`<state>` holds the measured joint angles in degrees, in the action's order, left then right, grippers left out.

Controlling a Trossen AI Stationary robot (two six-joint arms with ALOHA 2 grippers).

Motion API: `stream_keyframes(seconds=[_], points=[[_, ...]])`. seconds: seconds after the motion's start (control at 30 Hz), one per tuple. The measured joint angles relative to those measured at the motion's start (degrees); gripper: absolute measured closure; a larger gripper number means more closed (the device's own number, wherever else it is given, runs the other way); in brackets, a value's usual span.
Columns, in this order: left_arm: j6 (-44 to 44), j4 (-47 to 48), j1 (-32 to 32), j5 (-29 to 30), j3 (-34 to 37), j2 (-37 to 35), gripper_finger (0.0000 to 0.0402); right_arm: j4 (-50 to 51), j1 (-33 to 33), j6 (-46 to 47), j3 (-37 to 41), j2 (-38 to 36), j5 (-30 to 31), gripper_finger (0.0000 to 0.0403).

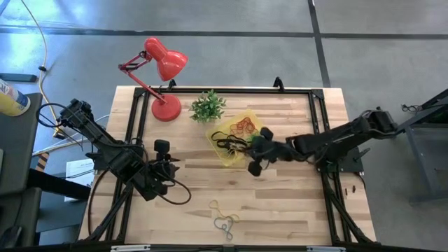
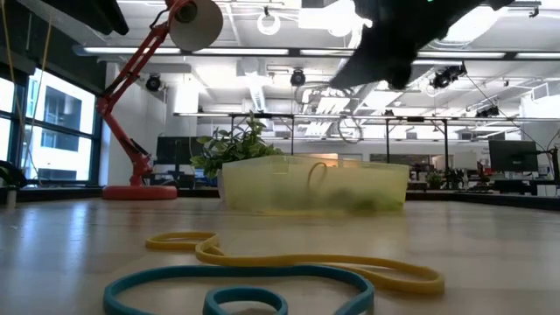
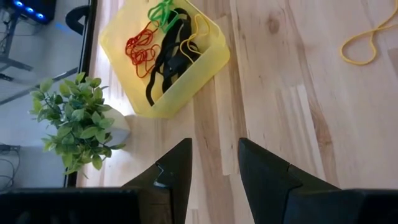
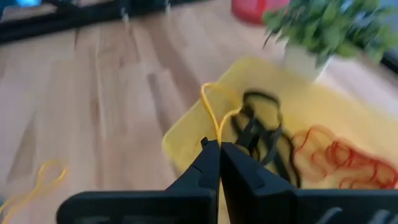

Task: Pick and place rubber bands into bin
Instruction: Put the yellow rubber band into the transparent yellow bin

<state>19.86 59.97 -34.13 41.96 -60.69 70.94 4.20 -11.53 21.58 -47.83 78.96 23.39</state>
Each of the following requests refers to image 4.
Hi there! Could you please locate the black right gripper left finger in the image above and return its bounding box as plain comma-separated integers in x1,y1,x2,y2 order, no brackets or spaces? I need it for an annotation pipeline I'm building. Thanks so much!
57,136,221,224

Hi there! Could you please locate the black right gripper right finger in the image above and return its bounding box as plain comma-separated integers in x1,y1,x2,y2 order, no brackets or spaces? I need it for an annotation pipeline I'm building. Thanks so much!
220,141,398,224

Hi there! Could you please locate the black rubber band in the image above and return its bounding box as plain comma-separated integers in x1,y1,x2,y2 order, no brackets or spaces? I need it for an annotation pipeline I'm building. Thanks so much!
239,89,285,147
231,118,302,189

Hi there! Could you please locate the yellow rubber band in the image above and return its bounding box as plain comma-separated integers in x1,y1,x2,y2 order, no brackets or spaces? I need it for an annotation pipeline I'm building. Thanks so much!
0,160,68,224
200,82,243,147

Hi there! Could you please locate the yellow translucent plastic bin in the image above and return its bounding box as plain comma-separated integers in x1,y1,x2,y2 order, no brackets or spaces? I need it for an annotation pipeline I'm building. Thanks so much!
161,55,398,191

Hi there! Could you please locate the red desk lamp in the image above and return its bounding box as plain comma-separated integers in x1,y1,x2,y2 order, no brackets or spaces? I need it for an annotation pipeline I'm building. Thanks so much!
230,0,292,25

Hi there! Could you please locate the green potted plant white pot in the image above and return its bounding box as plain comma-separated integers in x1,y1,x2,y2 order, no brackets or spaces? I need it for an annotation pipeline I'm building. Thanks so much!
262,0,398,82

